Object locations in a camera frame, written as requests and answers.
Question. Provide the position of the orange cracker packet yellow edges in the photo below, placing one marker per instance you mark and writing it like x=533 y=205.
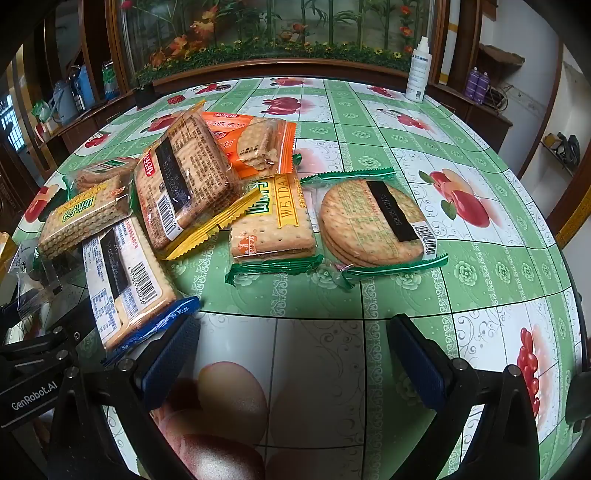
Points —
x=184 y=184

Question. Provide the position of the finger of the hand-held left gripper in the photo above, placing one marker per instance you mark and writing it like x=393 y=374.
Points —
x=46 y=346

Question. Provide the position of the small black object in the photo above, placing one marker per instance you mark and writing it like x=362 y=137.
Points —
x=144 y=94

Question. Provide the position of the dark wooden display cabinet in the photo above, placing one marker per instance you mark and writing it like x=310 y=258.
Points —
x=295 y=68

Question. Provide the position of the purple bottle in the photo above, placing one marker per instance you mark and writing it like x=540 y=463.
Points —
x=471 y=83
x=483 y=85

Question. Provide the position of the white spray bottle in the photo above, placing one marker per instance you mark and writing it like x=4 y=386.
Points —
x=418 y=69

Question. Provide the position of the green round cracker packet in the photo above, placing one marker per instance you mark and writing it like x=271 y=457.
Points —
x=369 y=217
x=104 y=173

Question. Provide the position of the green and white bag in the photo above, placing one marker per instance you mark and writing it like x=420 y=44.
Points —
x=109 y=78

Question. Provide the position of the blue-edged cracker packet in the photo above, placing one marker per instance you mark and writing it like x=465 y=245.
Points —
x=134 y=286

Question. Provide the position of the small green bag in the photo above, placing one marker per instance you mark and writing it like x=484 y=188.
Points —
x=41 y=110

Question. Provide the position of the blue thermos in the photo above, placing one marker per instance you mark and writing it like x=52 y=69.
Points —
x=85 y=85

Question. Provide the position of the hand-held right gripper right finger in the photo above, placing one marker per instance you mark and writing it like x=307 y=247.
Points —
x=415 y=364

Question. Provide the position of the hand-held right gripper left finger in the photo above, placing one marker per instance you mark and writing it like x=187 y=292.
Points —
x=171 y=364

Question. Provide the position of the black bundle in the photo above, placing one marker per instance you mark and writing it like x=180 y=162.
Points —
x=565 y=147

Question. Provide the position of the green square cracker packet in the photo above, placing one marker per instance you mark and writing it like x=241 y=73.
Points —
x=78 y=221
x=272 y=226

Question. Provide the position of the floral glass panel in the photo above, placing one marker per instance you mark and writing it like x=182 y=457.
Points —
x=277 y=27

